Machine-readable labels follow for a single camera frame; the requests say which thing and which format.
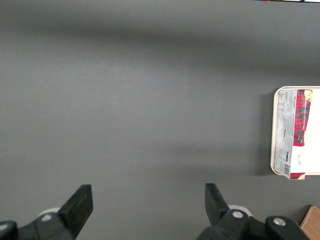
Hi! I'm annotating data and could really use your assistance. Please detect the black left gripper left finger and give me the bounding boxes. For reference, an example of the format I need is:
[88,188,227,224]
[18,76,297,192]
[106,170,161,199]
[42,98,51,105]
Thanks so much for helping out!
[0,184,94,240]

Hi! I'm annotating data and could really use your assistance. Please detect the brown cardboard box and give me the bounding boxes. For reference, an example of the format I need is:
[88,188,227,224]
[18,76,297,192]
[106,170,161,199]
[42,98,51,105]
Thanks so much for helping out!
[299,205,320,240]

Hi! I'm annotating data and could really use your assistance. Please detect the white plastic tray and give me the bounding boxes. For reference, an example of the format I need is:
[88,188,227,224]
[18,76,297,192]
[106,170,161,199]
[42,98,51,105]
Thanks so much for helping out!
[269,85,320,176]

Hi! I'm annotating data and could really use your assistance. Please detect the black cable with red mark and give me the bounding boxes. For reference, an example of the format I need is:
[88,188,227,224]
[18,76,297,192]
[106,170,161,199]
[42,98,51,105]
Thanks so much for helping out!
[252,0,306,3]

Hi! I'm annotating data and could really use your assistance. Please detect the red tartan shortbread box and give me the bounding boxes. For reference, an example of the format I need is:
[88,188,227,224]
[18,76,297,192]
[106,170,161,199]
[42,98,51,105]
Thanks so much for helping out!
[272,89,313,181]

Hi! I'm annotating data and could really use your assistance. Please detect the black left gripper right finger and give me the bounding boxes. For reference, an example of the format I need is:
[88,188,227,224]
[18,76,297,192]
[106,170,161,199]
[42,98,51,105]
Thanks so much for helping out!
[194,183,312,240]

